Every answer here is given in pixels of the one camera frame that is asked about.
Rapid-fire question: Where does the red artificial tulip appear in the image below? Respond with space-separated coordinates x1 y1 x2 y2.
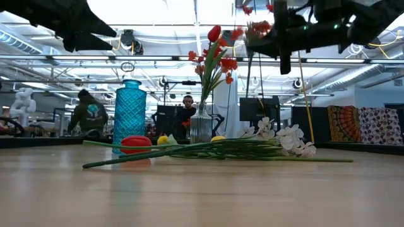
121 135 354 163
201 25 229 107

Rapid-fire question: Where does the black aluminium table frame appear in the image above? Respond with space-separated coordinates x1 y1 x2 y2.
0 136 404 156

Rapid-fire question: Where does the white purple patterned cloth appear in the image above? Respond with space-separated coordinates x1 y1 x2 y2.
358 107 404 146

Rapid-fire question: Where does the orange mandala cloth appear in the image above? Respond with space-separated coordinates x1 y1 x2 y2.
327 105 364 143

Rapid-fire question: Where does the black equipment cabinet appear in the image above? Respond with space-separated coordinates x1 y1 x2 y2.
239 96 282 130

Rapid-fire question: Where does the black partition panel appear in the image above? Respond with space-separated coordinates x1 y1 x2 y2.
291 106 329 143

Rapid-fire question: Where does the yellow hanging cable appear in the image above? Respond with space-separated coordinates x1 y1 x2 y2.
296 50 315 143

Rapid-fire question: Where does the blue textured glass vase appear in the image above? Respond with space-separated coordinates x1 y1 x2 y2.
112 79 148 154

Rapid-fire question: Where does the clear ribbed glass vase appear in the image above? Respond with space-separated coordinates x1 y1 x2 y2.
189 102 213 144

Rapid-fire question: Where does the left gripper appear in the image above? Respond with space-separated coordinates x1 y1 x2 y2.
18 0 117 53

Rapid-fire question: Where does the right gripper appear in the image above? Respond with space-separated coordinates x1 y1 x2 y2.
246 0 351 75

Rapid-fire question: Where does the black vacuum hose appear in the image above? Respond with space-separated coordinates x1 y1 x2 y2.
0 116 27 138

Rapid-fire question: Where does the person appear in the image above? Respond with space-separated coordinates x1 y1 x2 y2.
174 94 199 139
68 89 110 139

